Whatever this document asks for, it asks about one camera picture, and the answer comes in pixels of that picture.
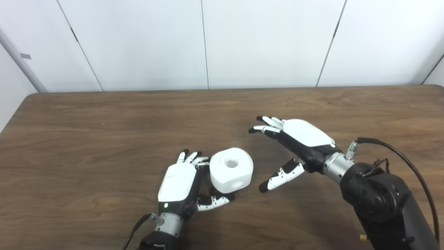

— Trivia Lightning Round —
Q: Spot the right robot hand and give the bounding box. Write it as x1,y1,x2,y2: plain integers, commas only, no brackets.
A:
248,116,336,193

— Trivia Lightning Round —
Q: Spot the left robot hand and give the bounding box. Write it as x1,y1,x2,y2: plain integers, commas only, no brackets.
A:
158,149,235,219

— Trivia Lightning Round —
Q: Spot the round white piece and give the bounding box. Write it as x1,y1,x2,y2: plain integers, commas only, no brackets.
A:
210,148,254,194

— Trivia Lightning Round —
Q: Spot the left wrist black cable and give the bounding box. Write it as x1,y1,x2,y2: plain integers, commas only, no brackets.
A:
121,214,159,250

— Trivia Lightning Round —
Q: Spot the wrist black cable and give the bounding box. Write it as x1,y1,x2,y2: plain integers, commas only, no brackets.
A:
121,214,159,250
345,137,441,244

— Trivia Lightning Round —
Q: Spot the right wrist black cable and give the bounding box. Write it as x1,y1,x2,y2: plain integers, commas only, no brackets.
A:
345,137,441,244

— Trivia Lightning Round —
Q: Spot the grey wall corner post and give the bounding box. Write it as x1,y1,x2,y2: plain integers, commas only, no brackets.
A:
0,28,48,93

